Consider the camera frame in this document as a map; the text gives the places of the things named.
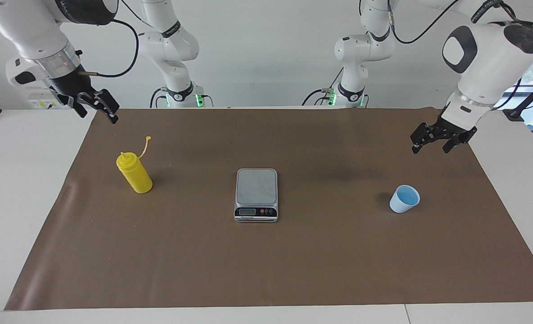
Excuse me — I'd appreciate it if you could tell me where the brown paper table mat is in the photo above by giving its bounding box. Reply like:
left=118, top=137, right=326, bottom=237
left=4, top=107, right=533, bottom=311

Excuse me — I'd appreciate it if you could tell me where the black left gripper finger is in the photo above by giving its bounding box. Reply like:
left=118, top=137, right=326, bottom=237
left=442, top=133, right=470, bottom=154
left=411, top=122, right=436, bottom=154

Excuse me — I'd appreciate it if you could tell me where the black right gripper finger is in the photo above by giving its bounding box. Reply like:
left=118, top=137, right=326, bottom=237
left=78, top=89, right=120, bottom=124
left=68, top=94, right=88, bottom=119

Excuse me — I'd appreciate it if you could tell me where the black base cable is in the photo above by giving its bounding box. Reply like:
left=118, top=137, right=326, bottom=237
left=149, top=87, right=168, bottom=108
left=302, top=67, right=344, bottom=107

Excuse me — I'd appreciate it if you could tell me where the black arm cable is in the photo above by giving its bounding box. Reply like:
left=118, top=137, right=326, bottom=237
left=90, top=18, right=140, bottom=78
left=389, top=0, right=533, bottom=45

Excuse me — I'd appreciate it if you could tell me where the yellow squeeze bottle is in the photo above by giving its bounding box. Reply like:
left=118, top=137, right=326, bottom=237
left=116, top=136, right=153, bottom=194

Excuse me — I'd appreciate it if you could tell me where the black tripod stand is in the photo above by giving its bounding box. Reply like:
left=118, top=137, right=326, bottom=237
left=502, top=72, right=533, bottom=122

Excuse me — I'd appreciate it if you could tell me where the light blue plastic cup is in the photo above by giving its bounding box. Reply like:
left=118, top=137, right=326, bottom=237
left=389, top=184, right=420, bottom=214

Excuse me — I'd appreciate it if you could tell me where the white box yellow warning label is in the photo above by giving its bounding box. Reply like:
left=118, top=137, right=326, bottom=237
left=26, top=88, right=63, bottom=110

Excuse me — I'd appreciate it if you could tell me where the silver digital kitchen scale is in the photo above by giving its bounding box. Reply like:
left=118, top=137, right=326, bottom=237
left=234, top=168, right=279, bottom=223

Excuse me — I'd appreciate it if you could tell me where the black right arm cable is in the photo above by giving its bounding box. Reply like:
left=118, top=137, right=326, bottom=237
left=90, top=18, right=140, bottom=78

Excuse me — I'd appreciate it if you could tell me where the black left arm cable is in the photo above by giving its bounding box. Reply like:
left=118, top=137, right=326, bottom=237
left=389, top=0, right=533, bottom=45

